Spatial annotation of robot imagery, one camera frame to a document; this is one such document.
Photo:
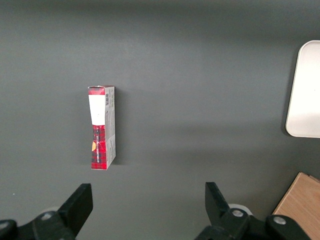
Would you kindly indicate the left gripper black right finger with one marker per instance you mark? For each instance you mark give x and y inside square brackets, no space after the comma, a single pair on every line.
[217,210]

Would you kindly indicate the beige rectangular tray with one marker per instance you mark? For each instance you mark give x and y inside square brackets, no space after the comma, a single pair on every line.
[306,95]

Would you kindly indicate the red and grey carton box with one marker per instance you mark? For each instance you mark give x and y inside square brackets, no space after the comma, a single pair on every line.
[100,140]

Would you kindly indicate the wooden drawer cabinet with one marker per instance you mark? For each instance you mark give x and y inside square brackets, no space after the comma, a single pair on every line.
[300,205]

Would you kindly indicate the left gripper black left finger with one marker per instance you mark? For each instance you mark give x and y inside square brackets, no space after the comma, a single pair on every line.
[75,207]

